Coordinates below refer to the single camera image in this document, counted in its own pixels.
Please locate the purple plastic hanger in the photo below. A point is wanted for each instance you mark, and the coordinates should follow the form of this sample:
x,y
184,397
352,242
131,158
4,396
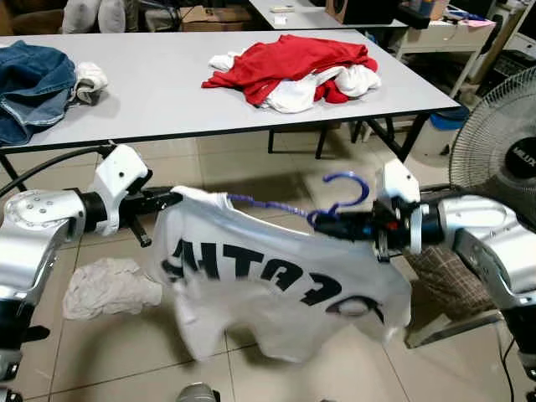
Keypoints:
x,y
268,203

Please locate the white t-shirt black print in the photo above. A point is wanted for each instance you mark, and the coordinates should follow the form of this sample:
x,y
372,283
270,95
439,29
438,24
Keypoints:
x,y
251,226

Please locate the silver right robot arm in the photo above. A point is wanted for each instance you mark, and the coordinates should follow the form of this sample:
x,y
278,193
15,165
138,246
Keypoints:
x,y
486,222

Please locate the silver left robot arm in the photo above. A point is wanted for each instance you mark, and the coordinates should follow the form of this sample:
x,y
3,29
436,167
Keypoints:
x,y
38,230

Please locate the white folding table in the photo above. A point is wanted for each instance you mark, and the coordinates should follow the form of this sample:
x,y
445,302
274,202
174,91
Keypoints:
x,y
167,92

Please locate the blue topped round bin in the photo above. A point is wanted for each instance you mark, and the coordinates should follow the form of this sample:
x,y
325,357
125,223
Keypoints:
x,y
435,138

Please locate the white crumpled garment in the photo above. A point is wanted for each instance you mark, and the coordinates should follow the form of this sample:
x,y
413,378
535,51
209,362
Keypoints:
x,y
293,96

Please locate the grey white rolled cloth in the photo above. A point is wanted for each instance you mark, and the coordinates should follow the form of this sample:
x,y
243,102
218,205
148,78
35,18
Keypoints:
x,y
90,82

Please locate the black standing fan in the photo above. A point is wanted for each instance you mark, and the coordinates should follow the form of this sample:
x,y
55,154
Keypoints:
x,y
481,142

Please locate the red cotton shirt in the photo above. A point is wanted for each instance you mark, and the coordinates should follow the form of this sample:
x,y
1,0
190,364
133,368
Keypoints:
x,y
285,63

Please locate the blue denim jeans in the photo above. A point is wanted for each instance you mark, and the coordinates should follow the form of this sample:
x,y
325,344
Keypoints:
x,y
33,84

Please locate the brown cardboard box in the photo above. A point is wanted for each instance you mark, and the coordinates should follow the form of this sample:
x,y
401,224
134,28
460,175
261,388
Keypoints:
x,y
213,18

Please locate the grey robot leg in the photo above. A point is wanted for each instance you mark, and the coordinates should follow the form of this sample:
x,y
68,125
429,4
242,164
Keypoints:
x,y
198,394

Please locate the grey white pillow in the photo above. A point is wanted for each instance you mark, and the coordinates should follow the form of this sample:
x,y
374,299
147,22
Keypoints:
x,y
79,15
111,15

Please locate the white desk with drawer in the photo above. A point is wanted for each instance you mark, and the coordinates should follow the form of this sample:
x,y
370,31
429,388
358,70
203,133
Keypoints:
x,y
435,42

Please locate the white office table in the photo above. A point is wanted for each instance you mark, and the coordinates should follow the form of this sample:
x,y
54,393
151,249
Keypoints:
x,y
310,18

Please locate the wooden black speaker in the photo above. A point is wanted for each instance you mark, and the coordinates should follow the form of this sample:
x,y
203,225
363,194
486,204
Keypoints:
x,y
360,10

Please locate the white remote control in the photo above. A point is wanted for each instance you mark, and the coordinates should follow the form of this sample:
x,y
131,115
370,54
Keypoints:
x,y
282,8

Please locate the black bar-shaped device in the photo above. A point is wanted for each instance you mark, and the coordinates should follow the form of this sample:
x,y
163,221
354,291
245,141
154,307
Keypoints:
x,y
417,18

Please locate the pink paper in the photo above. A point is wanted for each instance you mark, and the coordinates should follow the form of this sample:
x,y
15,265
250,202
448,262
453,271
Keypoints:
x,y
476,23

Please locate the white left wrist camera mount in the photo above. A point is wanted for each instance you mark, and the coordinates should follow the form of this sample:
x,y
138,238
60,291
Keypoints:
x,y
117,180

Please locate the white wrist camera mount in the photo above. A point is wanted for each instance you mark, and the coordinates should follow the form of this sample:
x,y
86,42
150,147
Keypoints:
x,y
117,180
398,180

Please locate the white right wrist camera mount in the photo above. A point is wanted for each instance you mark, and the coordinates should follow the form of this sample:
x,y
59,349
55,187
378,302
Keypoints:
x,y
398,180

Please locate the brown checked metal-frame chair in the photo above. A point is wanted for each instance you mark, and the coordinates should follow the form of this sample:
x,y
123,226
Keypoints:
x,y
452,280

